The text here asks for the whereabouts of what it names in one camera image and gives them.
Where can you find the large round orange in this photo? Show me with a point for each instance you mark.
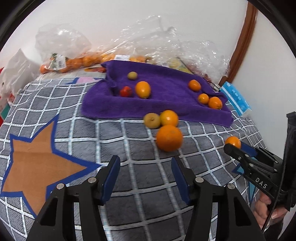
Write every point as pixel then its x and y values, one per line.
pixel 169 138

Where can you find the purple towel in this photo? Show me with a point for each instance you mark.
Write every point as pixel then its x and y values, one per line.
pixel 169 90

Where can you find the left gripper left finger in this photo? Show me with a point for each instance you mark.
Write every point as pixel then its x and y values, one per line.
pixel 95 192

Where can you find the small green lime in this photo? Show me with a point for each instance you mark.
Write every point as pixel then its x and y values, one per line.
pixel 132 75

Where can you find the yellow-orange small orange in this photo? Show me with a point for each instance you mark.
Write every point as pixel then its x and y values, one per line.
pixel 169 117

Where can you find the brown wooden frame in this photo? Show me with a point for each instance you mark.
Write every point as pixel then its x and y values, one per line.
pixel 243 43

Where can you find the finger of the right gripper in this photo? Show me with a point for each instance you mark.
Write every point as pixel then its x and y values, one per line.
pixel 260 154
pixel 247 161

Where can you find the medium orange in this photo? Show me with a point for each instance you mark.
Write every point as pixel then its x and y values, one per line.
pixel 233 140

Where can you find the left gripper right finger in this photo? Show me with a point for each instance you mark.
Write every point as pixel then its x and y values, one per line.
pixel 198 193

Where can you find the grey checkered blanket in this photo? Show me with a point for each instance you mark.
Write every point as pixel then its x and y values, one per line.
pixel 145 203

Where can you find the red cherry tomato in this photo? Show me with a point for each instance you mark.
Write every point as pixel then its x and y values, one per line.
pixel 126 92

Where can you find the white plastic bag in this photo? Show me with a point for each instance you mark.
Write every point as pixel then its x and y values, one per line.
pixel 16 75

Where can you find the blue tissue pack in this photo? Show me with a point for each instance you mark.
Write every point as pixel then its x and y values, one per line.
pixel 236 99

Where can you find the oval orange fruit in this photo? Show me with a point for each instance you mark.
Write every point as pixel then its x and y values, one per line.
pixel 143 89

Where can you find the right hand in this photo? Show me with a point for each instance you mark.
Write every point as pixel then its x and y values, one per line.
pixel 261 211

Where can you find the bagged mandarins plastic bag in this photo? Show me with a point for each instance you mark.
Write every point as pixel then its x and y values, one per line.
pixel 63 49

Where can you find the orange with green stem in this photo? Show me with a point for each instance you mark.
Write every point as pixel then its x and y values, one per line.
pixel 215 103

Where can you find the yellow-green round fruit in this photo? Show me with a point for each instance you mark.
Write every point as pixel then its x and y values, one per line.
pixel 152 120

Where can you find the clear crumpled plastic bag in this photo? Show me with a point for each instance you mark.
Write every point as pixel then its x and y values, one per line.
pixel 149 37

